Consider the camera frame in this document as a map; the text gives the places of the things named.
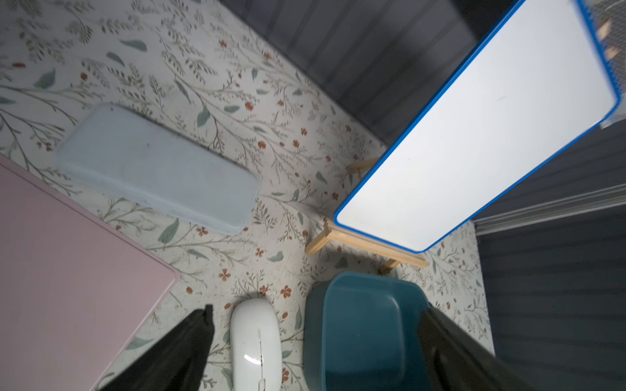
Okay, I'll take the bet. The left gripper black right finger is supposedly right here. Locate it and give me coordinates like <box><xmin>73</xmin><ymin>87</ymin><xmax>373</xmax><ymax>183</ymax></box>
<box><xmin>417</xmin><ymin>306</ymin><xmax>533</xmax><ymax>390</ymax></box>

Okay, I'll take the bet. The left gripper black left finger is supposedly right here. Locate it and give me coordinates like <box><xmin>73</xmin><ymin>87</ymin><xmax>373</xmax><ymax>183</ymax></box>
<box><xmin>104</xmin><ymin>305</ymin><xmax>215</xmax><ymax>390</ymax></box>

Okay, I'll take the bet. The teal plastic storage box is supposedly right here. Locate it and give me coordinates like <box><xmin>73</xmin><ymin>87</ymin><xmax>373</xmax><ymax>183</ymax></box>
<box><xmin>303</xmin><ymin>272</ymin><xmax>431</xmax><ymax>390</ymax></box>

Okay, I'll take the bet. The pink paper sheet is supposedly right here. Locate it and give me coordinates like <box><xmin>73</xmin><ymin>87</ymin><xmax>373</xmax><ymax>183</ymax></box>
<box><xmin>1</xmin><ymin>158</ymin><xmax>179</xmax><ymax>390</ymax></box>

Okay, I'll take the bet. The wooden easel stand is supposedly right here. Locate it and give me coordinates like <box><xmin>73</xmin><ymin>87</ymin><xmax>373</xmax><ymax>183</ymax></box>
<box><xmin>305</xmin><ymin>156</ymin><xmax>430</xmax><ymax>275</ymax></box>

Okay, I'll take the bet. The grey blue flat case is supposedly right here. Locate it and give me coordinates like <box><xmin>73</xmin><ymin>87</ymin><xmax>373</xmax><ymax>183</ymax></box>
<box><xmin>55</xmin><ymin>104</ymin><xmax>259</xmax><ymax>236</ymax></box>

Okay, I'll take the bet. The white board blue frame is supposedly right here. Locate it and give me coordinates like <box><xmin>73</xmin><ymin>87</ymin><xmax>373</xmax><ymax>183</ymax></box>
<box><xmin>334</xmin><ymin>0</ymin><xmax>621</xmax><ymax>253</ymax></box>

